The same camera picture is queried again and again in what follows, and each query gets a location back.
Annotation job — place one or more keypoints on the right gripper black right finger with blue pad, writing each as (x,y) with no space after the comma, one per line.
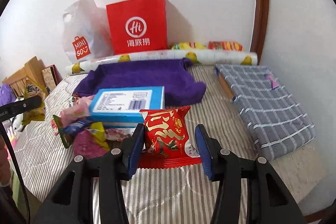
(269,200)

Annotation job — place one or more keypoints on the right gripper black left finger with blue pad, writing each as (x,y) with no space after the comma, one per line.
(70,200)

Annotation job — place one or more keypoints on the magenta snack packet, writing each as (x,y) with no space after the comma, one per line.
(85,144)

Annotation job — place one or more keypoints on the blue cookie packet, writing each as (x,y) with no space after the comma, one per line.
(76,127)

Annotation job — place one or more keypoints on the pink snack packet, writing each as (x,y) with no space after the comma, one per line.
(78,110)

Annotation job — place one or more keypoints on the yellow snack packet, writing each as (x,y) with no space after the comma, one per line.
(98,132)

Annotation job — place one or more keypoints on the red gold snack packet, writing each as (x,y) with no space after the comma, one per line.
(167,141)

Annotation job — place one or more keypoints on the green snack packet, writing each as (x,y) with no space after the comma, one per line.
(67,139)

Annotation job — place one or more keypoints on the person's left hand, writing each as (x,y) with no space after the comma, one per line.
(5,170)

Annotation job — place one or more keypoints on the wooden headboard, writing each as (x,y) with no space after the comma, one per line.
(32,70)

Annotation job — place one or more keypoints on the brown patterned box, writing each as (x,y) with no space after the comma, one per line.
(51,77)

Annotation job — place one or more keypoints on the grey checked folded cloth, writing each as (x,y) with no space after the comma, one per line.
(277,122)

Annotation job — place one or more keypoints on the blue white tissue box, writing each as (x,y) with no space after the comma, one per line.
(119,107)

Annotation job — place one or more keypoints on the white Miniso plastic bag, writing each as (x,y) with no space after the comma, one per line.
(86,34)

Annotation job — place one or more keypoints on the purple towel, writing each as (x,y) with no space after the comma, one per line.
(180,87)

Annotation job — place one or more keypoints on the lemon print paper roll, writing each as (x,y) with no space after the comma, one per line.
(205,57)

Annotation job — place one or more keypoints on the red paper shopping bag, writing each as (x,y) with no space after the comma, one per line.
(137,26)

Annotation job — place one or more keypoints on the orange chip bag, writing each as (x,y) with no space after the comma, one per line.
(226,46)

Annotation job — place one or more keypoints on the yellow chip bag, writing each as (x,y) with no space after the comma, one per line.
(188,45)

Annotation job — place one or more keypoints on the brown wooden door frame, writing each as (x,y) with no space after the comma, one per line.
(260,27)

